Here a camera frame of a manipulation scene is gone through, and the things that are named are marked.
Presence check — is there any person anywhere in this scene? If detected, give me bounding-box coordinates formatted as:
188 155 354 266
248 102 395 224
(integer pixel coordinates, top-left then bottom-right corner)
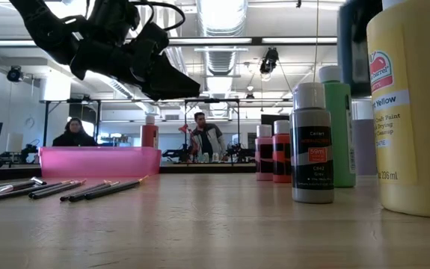
188 111 227 163
52 117 98 147

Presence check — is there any large yellow paint bottle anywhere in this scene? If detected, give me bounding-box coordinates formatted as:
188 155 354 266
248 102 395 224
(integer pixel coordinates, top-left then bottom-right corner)
366 0 430 220

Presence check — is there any silver ceiling air duct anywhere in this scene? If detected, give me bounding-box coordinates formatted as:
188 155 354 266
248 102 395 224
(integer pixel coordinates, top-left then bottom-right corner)
195 0 249 117

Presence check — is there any black overhead beam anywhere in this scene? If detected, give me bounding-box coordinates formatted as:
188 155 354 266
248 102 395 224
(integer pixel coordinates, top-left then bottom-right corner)
0 36 339 48

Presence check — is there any small pink paint bottle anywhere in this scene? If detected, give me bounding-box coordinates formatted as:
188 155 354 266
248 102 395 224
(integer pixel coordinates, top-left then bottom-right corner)
255 124 274 182

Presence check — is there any black brush with dark bristles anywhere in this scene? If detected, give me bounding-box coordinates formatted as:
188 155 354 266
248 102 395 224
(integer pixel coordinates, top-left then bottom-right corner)
12 176 48 188

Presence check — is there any large red paint bottle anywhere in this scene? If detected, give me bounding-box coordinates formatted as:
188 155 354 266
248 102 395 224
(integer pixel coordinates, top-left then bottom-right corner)
141 114 160 149

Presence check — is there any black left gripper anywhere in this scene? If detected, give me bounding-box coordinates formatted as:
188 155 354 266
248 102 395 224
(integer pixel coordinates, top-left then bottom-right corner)
69 22 201 102

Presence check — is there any small orange-red paint bottle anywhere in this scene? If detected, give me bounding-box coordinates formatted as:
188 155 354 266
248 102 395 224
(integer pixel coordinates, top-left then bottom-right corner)
272 120 293 184

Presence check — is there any black monitor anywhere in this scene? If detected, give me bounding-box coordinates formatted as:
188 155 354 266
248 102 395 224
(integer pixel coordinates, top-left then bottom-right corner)
261 114 291 126

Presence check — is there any black brush with silver ferrule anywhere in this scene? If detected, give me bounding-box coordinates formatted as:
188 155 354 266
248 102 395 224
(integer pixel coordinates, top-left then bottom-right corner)
0 182 66 203

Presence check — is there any black workstation frame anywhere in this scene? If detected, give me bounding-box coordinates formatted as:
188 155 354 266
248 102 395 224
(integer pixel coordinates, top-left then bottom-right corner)
182 98 242 166
42 98 102 147

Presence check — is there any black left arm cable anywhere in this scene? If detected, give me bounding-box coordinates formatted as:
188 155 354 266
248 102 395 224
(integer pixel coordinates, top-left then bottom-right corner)
126 0 186 33

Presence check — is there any small grey paint bottle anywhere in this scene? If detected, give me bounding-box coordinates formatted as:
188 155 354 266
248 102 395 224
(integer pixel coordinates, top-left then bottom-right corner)
290 81 335 205

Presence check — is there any black hanging camera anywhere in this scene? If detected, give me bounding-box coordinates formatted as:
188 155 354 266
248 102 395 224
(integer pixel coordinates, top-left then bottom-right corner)
258 47 280 75

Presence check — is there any pink plastic bin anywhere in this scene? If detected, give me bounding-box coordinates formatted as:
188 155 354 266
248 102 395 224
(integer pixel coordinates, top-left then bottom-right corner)
38 146 162 179

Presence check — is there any white box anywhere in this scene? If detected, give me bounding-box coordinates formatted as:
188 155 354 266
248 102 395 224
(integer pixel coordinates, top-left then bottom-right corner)
5 132 24 153

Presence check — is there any lavender cup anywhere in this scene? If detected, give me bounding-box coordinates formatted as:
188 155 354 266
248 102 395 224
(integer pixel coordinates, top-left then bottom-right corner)
351 97 378 177

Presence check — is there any thin hanging wire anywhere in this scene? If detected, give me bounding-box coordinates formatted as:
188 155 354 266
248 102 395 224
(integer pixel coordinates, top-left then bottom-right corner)
313 0 319 83

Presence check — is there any large green paint bottle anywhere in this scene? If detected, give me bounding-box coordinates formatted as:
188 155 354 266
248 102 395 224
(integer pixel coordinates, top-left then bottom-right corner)
318 65 357 188

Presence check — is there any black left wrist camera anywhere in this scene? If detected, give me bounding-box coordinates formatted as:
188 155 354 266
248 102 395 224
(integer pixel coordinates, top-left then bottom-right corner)
87 0 141 38

